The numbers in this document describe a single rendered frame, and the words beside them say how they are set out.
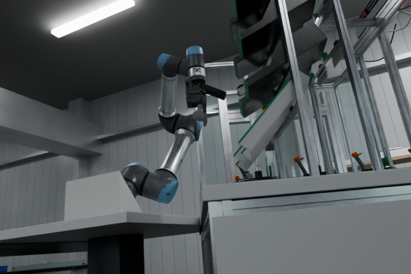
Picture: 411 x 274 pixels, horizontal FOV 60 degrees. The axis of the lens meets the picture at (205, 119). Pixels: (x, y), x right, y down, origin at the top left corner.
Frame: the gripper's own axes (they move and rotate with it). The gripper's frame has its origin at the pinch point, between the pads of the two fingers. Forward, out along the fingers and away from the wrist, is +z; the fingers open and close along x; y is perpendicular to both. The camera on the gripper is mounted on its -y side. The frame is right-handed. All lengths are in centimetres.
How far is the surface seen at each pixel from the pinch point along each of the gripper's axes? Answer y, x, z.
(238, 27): -14.4, 24.1, -28.6
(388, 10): -122, -44, -81
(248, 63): -15.9, 24.1, -13.2
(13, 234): 64, 21, 39
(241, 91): -11.6, 27.6, -0.7
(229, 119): -23, -111, -41
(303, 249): -11, 70, 50
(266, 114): -15.0, 44.0, 14.4
